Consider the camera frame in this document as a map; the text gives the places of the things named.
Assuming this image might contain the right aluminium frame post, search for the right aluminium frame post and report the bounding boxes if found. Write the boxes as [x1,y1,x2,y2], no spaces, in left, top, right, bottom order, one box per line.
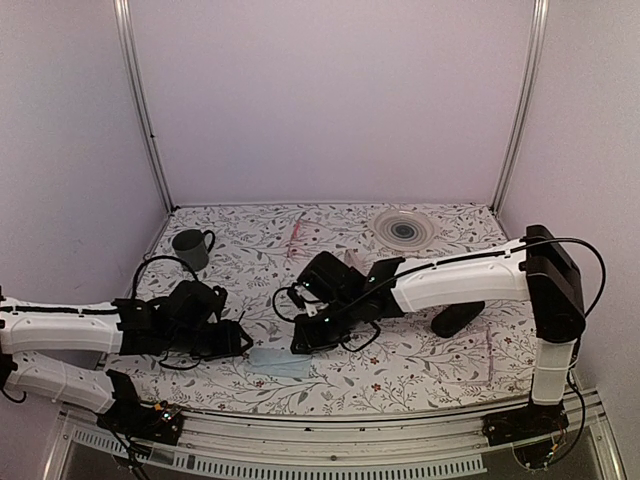
[491,0,549,217]

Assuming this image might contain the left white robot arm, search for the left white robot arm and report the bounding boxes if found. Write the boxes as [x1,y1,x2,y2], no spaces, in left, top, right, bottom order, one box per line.
[1,281,253,434]

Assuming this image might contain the dark grey mug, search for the dark grey mug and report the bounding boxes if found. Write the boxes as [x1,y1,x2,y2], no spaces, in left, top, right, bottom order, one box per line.
[171,229,216,272]

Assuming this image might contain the black glasses case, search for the black glasses case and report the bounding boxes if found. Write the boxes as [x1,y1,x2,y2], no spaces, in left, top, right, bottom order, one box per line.
[430,301,486,338]

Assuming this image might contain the front aluminium rail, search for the front aluminium rail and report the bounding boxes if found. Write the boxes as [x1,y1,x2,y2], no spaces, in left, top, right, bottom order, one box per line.
[58,393,626,479]

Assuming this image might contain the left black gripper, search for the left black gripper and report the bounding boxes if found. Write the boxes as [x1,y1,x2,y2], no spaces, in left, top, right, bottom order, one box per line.
[166,318,253,362]

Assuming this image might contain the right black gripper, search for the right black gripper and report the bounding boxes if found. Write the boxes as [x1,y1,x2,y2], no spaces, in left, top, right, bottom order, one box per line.
[290,296,359,356]

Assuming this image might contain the aluminium frame post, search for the aluminium frame post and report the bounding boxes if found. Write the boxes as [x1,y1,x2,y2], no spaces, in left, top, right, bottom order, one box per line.
[491,0,549,217]
[113,0,175,214]

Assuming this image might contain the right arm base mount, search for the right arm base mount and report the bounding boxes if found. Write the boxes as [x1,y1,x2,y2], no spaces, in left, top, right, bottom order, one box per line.
[482,402,569,470]

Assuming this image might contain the clear pink frame glasses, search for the clear pink frame glasses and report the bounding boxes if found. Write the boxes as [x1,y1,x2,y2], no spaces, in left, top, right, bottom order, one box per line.
[460,327,494,385]

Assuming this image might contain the pink glasses case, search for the pink glasses case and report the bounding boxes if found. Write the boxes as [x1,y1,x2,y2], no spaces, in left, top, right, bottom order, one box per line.
[344,249,373,276]

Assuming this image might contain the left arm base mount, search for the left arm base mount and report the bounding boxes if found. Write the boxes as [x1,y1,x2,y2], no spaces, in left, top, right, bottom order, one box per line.
[97,400,184,446]

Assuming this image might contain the left aluminium frame post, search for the left aluminium frame post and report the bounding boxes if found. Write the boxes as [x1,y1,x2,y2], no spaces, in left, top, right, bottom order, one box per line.
[113,0,175,214]

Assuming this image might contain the red thin-frame glasses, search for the red thin-frame glasses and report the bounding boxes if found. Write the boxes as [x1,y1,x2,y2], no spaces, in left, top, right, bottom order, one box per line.
[285,212,320,260]

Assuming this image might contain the light blue cleaning cloth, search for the light blue cleaning cloth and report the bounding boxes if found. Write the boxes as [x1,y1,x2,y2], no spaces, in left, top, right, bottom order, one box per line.
[246,347,312,379]

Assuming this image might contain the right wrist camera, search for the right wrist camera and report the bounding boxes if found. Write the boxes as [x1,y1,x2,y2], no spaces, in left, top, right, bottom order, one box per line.
[287,286,320,317]

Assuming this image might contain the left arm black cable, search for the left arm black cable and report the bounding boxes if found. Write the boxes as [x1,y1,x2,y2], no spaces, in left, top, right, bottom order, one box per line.
[130,254,201,371]

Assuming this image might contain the clear striped glass plate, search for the clear striped glass plate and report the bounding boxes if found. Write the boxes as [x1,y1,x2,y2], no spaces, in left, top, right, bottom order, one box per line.
[368,209,439,252]

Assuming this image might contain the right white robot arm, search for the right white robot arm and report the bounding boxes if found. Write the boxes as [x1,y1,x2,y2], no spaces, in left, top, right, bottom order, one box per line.
[290,225,587,436]

